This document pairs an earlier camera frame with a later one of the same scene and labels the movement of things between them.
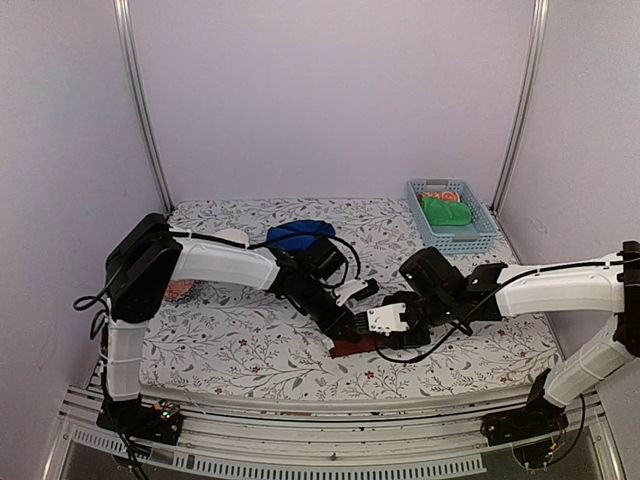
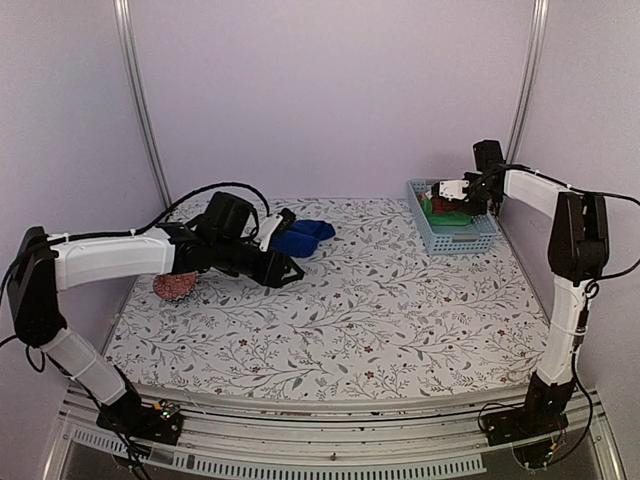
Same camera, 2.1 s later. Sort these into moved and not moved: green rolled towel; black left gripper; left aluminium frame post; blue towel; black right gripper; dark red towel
Moved: dark red towel; black left gripper; black right gripper
Not moved: blue towel; green rolled towel; left aluminium frame post
